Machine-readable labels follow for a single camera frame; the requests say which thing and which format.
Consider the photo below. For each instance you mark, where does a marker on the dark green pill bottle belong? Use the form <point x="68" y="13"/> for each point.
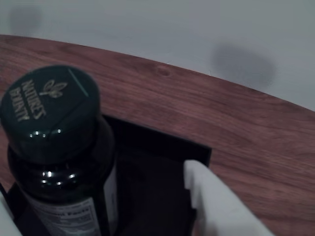
<point x="49" y="110"/>

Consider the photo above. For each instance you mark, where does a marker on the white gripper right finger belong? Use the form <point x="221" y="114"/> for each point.
<point x="221" y="209"/>

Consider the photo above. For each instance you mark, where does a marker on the black open cardboard box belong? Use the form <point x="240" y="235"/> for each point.
<point x="152" y="184"/>

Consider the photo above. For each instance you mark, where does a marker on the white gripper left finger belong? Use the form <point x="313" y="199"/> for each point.
<point x="5" y="221"/>

